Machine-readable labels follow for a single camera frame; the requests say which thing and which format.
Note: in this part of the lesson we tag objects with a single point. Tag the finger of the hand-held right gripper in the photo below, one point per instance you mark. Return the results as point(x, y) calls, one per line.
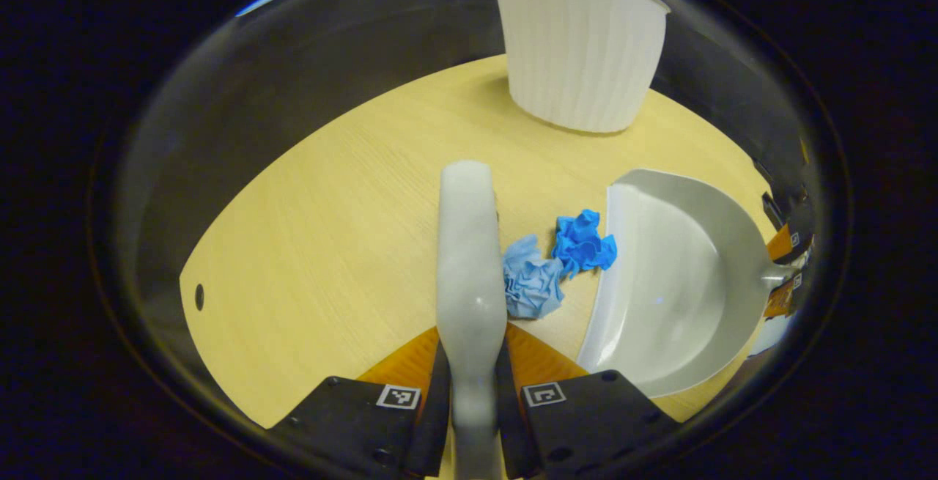
point(799, 231)
point(784, 297)

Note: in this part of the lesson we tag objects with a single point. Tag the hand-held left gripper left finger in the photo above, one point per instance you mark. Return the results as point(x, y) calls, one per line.
point(436, 421)

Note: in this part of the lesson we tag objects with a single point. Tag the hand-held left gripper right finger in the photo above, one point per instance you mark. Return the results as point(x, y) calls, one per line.
point(509, 421)

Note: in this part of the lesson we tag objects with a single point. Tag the small white dustpan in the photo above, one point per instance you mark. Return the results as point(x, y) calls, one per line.
point(674, 282)

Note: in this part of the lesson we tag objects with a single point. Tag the light blue paper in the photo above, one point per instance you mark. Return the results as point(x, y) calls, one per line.
point(531, 282)

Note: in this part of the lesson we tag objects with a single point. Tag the small white broom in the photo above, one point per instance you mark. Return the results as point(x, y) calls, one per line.
point(469, 260)

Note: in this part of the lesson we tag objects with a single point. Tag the dark blue paper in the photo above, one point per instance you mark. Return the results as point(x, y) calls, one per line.
point(582, 242)

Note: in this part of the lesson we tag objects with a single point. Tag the white ribbed garbage bin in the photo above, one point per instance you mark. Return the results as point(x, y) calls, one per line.
point(579, 48)

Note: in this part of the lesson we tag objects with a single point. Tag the wooden desktop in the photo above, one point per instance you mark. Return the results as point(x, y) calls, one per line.
point(330, 231)

